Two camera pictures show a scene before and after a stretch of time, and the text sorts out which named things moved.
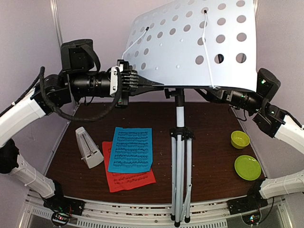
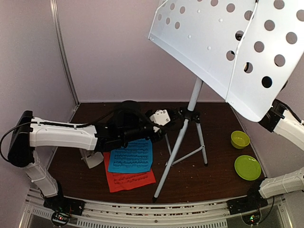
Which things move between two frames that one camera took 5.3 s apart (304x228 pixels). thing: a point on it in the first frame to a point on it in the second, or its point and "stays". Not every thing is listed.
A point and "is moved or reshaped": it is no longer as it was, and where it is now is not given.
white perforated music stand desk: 196,43 is moved or reshaped
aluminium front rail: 99,214 stays
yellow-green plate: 247,167 stays
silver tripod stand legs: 181,139 to 186,114
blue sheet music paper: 131,150 stays
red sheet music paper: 121,181 stays
